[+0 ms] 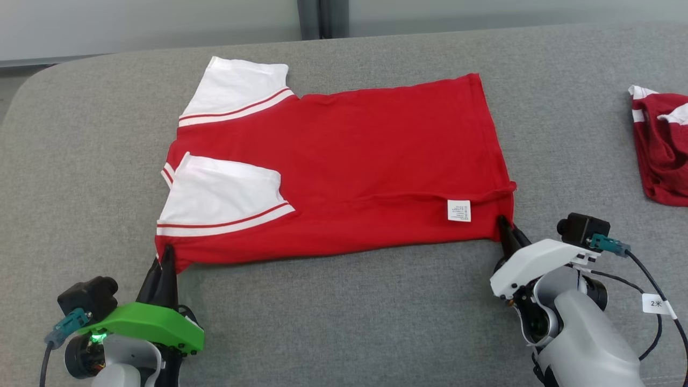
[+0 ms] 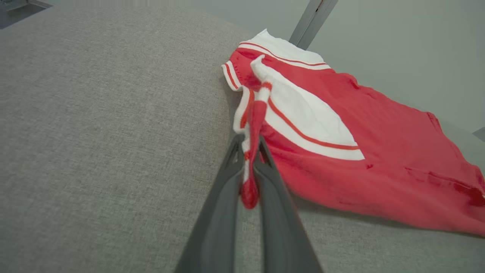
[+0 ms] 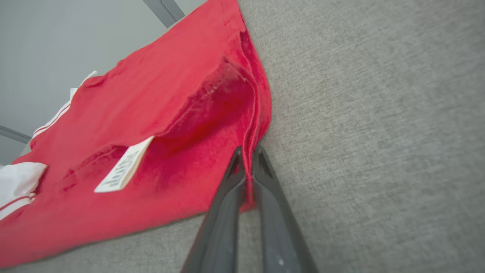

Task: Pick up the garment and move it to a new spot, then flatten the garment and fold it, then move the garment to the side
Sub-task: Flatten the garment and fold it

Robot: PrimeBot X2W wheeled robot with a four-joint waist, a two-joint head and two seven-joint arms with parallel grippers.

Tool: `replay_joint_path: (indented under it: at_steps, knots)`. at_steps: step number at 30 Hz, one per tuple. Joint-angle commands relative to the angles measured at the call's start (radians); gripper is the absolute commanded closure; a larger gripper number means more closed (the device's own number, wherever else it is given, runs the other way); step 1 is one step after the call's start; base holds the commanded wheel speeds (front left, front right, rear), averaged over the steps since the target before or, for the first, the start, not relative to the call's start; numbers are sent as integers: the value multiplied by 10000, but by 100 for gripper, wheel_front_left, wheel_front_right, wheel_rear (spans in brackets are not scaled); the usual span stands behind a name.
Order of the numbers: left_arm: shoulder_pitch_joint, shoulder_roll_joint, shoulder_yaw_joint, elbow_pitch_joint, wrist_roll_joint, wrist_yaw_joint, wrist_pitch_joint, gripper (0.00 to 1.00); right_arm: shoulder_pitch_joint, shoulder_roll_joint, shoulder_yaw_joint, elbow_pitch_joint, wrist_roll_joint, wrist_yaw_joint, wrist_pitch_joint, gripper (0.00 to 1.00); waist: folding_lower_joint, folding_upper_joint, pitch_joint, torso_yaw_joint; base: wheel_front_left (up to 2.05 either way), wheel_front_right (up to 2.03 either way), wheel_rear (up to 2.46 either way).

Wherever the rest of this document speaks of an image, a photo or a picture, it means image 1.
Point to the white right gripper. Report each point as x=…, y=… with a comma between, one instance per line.
x=537, y=260

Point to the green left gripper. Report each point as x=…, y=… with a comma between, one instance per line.
x=145, y=322

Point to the red t-shirt with white sleeves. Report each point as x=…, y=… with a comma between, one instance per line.
x=376, y=150

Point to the red shorts with white stripe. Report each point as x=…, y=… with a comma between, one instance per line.
x=664, y=156

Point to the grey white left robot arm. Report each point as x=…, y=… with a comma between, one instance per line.
x=123, y=363

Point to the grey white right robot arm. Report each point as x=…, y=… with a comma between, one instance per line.
x=586, y=338

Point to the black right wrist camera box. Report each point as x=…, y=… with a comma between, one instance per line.
x=583, y=228

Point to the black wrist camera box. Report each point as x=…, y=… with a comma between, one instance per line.
x=88, y=295
x=583, y=228

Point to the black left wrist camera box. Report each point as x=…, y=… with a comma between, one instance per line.
x=88, y=295

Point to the grey partition post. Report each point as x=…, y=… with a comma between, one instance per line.
x=334, y=18
x=309, y=19

